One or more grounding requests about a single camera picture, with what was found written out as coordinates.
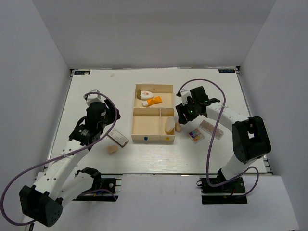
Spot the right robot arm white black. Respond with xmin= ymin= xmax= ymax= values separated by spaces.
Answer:
xmin=176 ymin=87 xmax=271 ymax=192

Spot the orange sunscreen tube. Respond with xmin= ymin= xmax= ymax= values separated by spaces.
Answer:
xmin=142 ymin=96 xmax=162 ymax=107

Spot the round white powder puff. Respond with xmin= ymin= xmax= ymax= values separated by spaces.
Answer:
xmin=164 ymin=116 xmax=175 ymax=133

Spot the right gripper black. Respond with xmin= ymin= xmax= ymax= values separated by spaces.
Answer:
xmin=176 ymin=98 xmax=199 ymax=125

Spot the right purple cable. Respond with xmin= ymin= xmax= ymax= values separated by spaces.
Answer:
xmin=177 ymin=78 xmax=260 ymax=200

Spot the colourful eyeshadow palette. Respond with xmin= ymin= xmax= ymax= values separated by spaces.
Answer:
xmin=188 ymin=128 xmax=205 ymax=144

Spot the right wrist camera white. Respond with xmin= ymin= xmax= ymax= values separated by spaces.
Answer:
xmin=176 ymin=89 xmax=191 ymax=106

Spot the cream organizer tray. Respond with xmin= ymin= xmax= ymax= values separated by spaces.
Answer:
xmin=131 ymin=84 xmax=175 ymax=143

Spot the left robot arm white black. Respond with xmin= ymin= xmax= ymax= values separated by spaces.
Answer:
xmin=19 ymin=100 xmax=120 ymax=227

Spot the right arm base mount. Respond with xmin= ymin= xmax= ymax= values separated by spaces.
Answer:
xmin=196 ymin=178 xmax=247 ymax=205

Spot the purple cable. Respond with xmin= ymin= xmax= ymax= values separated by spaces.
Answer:
xmin=0 ymin=91 xmax=120 ymax=226
xmin=177 ymin=78 xmax=260 ymax=200

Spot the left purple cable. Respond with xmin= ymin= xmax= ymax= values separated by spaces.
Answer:
xmin=0 ymin=91 xmax=120 ymax=226

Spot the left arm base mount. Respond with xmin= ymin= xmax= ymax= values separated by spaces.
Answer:
xmin=74 ymin=167 xmax=122 ymax=202

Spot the beige makeup sponge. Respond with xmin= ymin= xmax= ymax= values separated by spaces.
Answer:
xmin=107 ymin=145 xmax=118 ymax=155
xmin=175 ymin=122 xmax=182 ymax=133

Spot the nude eyeshadow palette clear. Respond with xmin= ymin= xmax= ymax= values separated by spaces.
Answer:
xmin=199 ymin=120 xmax=224 ymax=140

